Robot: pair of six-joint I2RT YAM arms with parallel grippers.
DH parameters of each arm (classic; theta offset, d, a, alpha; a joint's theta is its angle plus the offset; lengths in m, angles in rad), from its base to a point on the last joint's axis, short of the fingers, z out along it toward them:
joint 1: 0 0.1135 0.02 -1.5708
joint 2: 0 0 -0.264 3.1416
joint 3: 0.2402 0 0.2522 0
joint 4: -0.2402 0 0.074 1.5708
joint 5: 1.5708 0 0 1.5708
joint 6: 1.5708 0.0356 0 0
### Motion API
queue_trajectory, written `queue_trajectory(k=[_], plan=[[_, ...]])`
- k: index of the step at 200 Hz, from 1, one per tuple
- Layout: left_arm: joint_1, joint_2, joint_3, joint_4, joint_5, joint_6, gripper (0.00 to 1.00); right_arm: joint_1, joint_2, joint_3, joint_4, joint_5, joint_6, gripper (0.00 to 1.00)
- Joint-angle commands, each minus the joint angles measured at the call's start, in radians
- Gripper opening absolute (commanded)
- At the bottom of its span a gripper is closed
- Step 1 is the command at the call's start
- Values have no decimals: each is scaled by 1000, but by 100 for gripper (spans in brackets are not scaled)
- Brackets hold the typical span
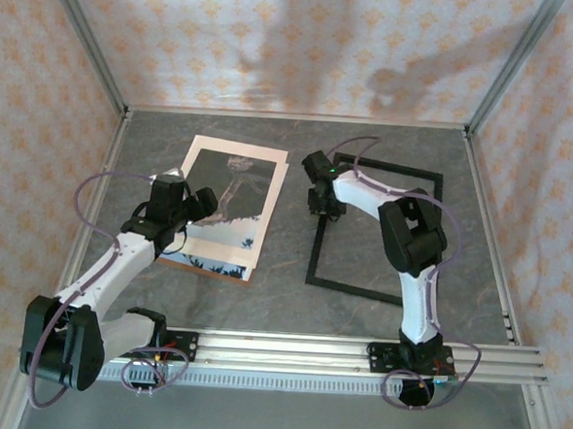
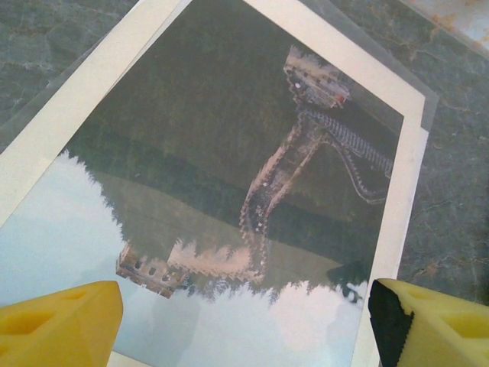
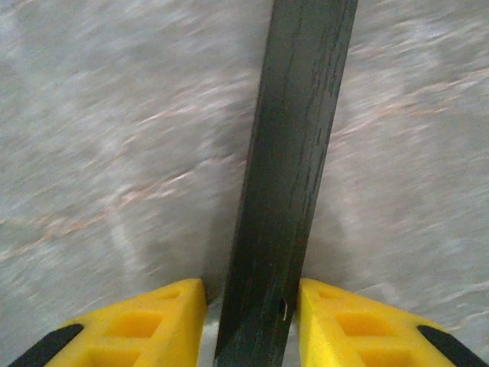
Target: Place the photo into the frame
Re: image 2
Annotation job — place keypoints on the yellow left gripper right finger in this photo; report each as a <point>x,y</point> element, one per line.
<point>439,332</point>

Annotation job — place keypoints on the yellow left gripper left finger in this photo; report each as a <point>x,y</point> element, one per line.
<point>53,329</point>

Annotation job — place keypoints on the Great Wall landscape photo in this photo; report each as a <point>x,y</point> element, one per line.
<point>229,153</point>

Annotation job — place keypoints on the clear plastic sheet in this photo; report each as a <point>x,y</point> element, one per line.
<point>429,112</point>

